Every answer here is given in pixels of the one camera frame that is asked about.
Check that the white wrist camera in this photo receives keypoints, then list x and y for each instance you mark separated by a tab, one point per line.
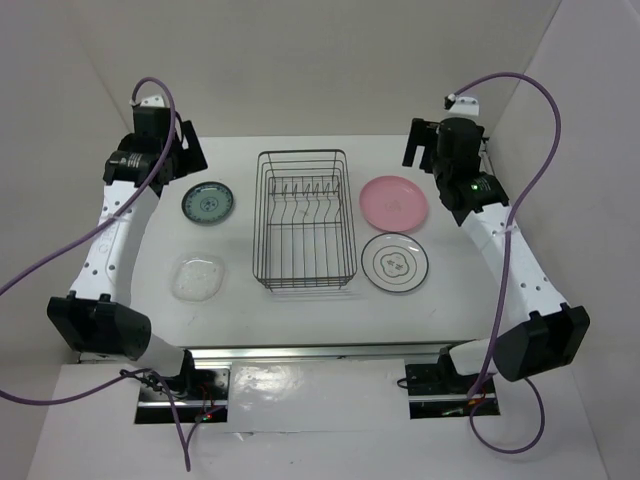
154	101
461	106

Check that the green blue patterned plate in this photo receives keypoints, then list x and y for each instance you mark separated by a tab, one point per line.
207	203

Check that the clear glass plate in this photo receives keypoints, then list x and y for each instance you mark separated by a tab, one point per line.
196	277

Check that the white plate dark rim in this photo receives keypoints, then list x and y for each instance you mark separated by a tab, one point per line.
395	263

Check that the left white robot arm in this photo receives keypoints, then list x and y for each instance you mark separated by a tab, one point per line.
95	317

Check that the aluminium rail front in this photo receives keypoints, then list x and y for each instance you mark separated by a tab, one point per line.
296	353

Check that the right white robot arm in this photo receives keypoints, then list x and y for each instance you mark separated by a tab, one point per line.
538	330

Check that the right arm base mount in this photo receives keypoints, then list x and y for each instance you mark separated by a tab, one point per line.
435	391

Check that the pink plastic plate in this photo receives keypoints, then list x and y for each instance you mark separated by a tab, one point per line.
393	204

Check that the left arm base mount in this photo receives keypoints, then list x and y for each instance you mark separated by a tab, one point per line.
207	401

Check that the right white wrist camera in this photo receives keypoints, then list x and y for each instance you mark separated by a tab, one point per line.
461	106

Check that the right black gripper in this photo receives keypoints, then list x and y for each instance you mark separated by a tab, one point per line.
424	133

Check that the dark wire dish rack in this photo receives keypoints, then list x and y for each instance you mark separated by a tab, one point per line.
303	227

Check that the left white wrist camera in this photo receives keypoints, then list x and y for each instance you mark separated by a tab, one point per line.
154	101

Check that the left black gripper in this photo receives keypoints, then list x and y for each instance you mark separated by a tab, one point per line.
190	158

